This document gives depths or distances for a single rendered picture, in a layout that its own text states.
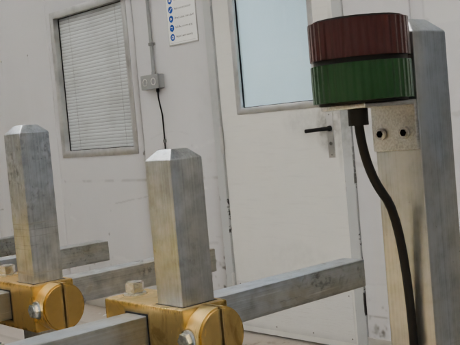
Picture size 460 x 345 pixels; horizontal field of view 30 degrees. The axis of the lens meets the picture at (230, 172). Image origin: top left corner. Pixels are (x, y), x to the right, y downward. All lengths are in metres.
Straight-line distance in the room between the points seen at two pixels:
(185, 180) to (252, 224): 3.85
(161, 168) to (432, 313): 0.28
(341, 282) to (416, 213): 0.39
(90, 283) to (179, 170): 0.33
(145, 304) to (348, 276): 0.27
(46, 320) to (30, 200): 0.13
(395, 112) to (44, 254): 0.50
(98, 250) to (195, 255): 0.60
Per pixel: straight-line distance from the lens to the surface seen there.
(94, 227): 5.78
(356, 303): 4.15
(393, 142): 0.54
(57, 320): 0.92
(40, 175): 0.93
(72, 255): 1.30
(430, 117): 0.55
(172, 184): 0.71
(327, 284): 0.91
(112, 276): 1.04
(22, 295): 0.94
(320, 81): 0.51
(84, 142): 5.84
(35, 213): 0.93
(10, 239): 1.53
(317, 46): 0.51
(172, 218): 0.72
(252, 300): 0.84
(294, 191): 4.32
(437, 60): 0.56
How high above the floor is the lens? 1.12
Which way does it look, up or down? 3 degrees down
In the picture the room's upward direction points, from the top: 5 degrees counter-clockwise
